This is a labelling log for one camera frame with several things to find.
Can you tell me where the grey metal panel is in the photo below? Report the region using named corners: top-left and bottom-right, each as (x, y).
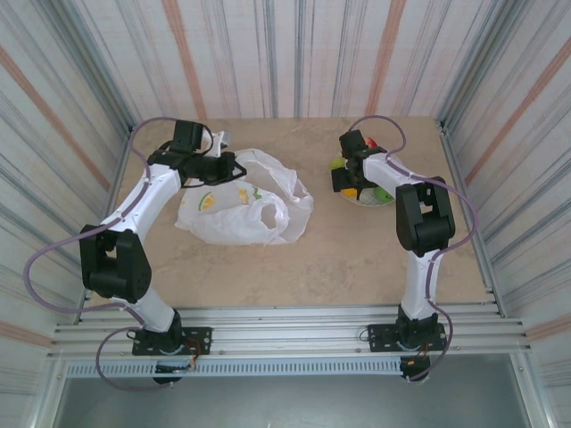
top-left (51, 356), bottom-right (534, 428)

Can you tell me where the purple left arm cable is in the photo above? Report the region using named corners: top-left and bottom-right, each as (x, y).
top-left (22, 116), bottom-right (197, 392)

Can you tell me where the aluminium extrusion rail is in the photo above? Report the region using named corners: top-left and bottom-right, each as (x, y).
top-left (46, 339), bottom-right (535, 359)
top-left (52, 318), bottom-right (526, 341)
top-left (79, 304), bottom-right (506, 320)

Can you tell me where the white plate blue check pattern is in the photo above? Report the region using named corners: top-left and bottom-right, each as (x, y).
top-left (328, 151), bottom-right (398, 209)

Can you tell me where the aluminium side frame rail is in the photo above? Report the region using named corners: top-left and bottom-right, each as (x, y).
top-left (436, 119), bottom-right (508, 318)
top-left (73, 124), bottom-right (137, 325)

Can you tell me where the white bracket with grey tip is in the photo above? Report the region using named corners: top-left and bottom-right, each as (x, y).
top-left (208, 129), bottom-right (234, 157)

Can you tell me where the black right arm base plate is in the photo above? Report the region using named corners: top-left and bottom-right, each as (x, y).
top-left (366, 321), bottom-right (448, 353)

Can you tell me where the white plastic bag fruit print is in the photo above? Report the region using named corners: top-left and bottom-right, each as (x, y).
top-left (173, 148), bottom-right (315, 246)

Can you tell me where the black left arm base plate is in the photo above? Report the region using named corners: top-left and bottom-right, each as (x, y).
top-left (131, 326), bottom-right (213, 357)

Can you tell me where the grey slotted cable duct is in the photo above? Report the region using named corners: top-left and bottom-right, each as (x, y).
top-left (63, 358), bottom-right (405, 379)

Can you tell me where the small circuit board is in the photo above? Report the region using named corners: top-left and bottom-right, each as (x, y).
top-left (154, 362), bottom-right (196, 375)

